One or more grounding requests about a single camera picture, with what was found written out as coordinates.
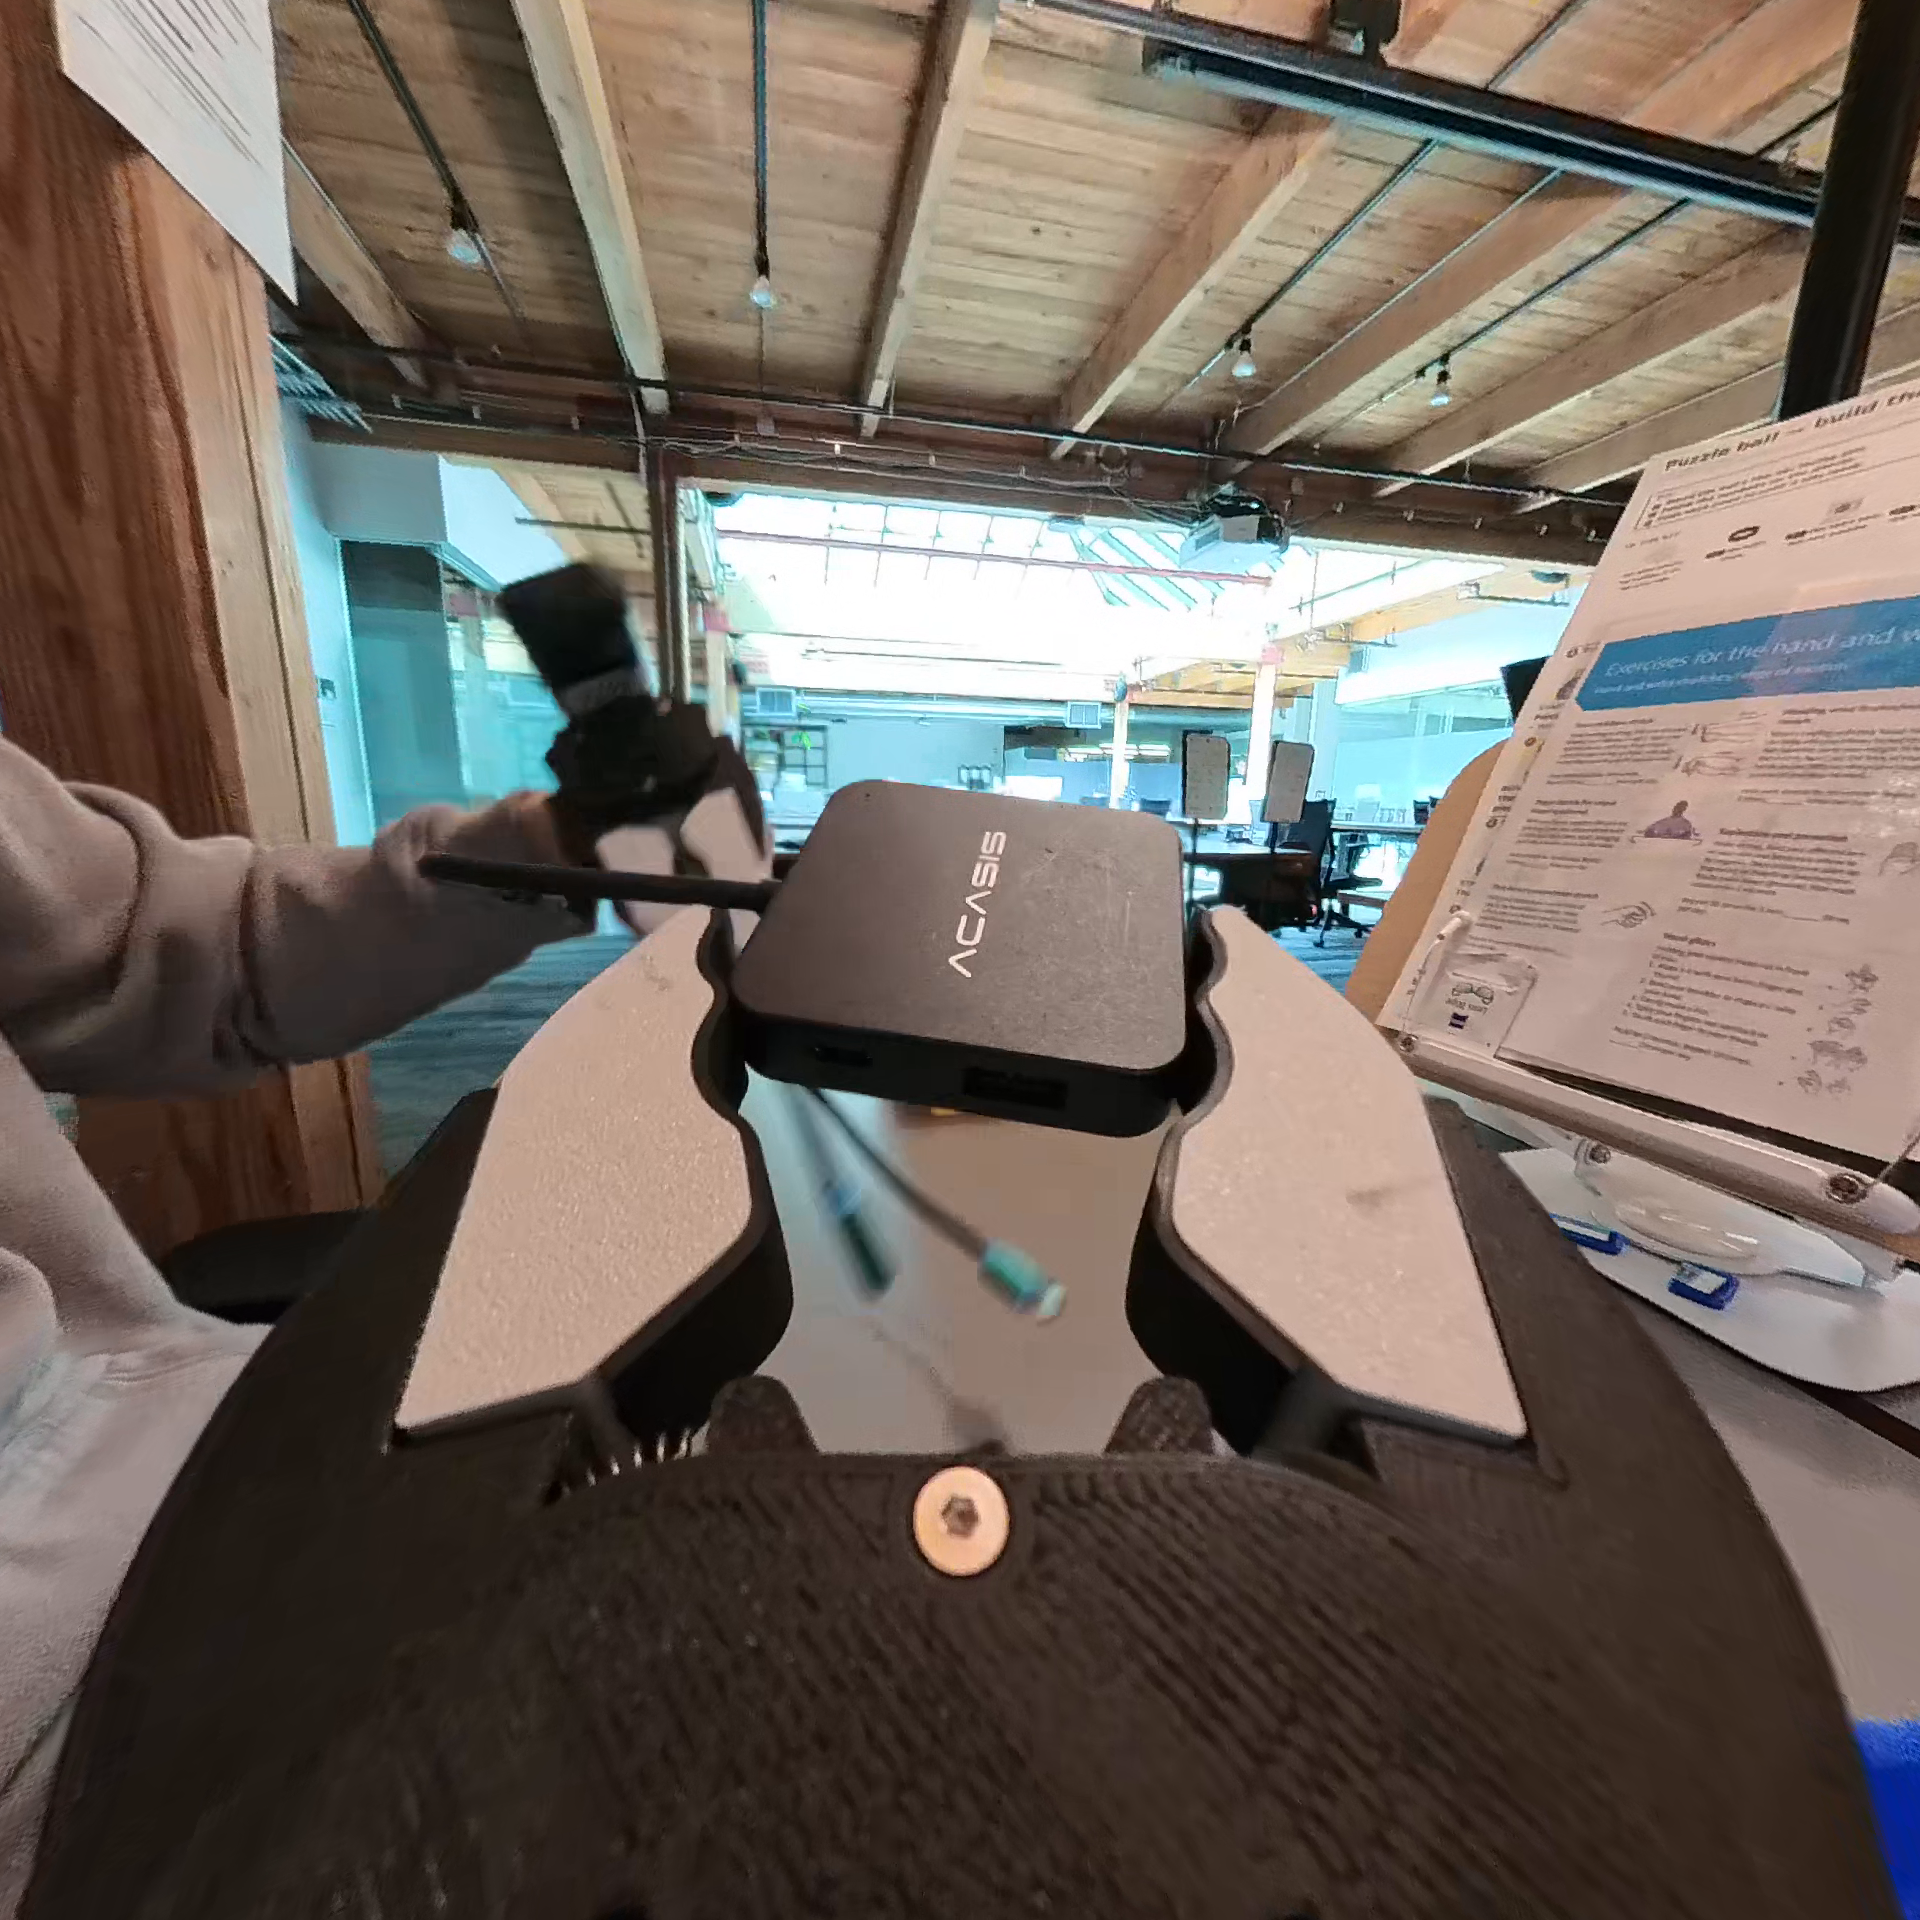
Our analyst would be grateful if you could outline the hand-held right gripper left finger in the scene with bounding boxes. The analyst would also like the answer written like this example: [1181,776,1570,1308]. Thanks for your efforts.
[393,902,799,1444]

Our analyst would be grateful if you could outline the cable with teal plug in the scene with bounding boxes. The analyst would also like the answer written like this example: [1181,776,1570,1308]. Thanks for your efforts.
[840,1101,1071,1325]
[779,1093,906,1305]

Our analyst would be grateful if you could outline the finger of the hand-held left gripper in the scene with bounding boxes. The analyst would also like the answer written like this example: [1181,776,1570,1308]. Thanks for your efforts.
[594,816,711,936]
[681,784,777,912]

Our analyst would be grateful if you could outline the white paper sheet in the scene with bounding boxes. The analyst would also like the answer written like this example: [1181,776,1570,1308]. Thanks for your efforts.
[52,0,299,301]

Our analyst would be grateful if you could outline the wooden post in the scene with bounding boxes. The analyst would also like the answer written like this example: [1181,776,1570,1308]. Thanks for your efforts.
[0,0,387,1263]

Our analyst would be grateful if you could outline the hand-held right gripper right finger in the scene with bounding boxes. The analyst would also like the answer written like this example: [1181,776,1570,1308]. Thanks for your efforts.
[1125,902,1529,1461]

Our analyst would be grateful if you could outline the black usb hub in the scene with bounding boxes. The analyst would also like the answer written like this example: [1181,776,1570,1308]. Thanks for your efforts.
[729,776,1212,1139]

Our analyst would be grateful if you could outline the printed instruction sheets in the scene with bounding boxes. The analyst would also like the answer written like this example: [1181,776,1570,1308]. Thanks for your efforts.
[1441,392,1920,1161]

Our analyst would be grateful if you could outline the ceiling projector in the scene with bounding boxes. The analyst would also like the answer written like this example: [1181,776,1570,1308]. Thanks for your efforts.
[1176,513,1293,581]

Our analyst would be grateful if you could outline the person's grey clothing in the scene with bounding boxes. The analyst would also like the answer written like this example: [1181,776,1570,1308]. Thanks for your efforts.
[0,1035,279,1839]

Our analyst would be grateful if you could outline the blue object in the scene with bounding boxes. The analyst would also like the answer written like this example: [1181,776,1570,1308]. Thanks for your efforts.
[1851,1716,1920,1920]

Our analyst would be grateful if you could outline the black ceiling rail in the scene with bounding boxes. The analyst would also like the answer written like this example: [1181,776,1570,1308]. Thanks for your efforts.
[1143,0,1825,231]

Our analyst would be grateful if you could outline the white base with blue clips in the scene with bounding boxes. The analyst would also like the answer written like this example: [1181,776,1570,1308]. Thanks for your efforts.
[1499,1142,1920,1396]

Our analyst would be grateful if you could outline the person's left forearm grey sleeve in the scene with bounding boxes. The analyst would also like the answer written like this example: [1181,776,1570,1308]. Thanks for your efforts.
[0,732,607,1100]

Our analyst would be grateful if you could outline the black metal pole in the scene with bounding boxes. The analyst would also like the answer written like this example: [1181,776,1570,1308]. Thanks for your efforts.
[1777,0,1920,425]

